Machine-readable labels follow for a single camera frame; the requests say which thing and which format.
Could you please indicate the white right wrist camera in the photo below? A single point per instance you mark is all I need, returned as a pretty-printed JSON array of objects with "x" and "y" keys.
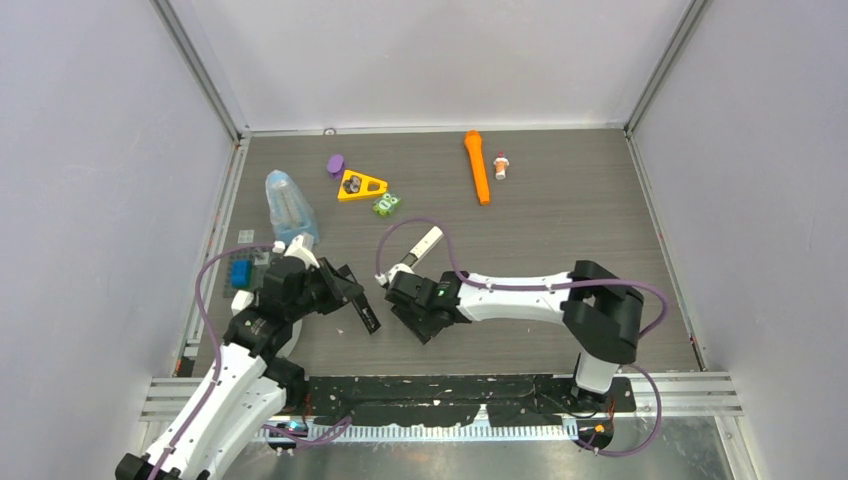
[{"x": 384, "y": 279}]

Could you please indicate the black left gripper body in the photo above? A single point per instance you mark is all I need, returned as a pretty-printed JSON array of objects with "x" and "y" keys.
[{"x": 317, "y": 295}]

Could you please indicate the blue lego brick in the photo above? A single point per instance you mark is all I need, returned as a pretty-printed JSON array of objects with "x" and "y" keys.
[{"x": 241, "y": 273}]

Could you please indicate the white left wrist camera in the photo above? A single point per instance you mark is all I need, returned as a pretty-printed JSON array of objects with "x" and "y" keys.
[{"x": 300, "y": 247}]

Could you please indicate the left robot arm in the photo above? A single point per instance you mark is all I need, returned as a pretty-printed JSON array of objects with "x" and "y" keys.
[{"x": 249, "y": 382}]

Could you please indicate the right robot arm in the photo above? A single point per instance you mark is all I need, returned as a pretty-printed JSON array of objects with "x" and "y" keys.
[{"x": 600, "y": 312}]

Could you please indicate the grey lego baseplate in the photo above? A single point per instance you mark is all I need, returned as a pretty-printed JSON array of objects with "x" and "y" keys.
[{"x": 252, "y": 249}]

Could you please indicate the yellow triangle shape toy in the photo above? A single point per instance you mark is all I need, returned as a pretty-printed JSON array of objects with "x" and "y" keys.
[{"x": 371, "y": 187}]

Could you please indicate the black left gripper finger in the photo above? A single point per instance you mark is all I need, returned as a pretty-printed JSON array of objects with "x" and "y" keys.
[
  {"x": 341, "y": 296},
  {"x": 342, "y": 276}
]

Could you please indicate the purple cylinder toy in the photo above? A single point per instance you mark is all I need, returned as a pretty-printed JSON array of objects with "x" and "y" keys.
[{"x": 336, "y": 166}]

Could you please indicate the green owl toy block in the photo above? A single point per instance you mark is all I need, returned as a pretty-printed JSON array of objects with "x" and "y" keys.
[{"x": 386, "y": 204}]

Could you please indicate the white rectangular thermometer device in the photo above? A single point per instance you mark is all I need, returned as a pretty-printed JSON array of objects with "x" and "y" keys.
[{"x": 424, "y": 246}]

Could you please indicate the black remote control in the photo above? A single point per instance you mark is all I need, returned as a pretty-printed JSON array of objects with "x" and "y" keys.
[{"x": 366, "y": 314}]

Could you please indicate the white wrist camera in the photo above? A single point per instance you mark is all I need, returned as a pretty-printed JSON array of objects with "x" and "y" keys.
[
  {"x": 384, "y": 279},
  {"x": 300, "y": 247}
]

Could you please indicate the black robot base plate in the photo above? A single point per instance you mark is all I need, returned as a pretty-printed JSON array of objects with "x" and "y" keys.
[{"x": 455, "y": 400}]

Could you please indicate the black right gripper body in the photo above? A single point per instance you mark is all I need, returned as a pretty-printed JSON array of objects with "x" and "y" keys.
[{"x": 417, "y": 320}]

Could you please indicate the blue transparent plastic container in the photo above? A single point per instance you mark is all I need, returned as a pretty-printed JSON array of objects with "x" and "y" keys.
[{"x": 289, "y": 211}]

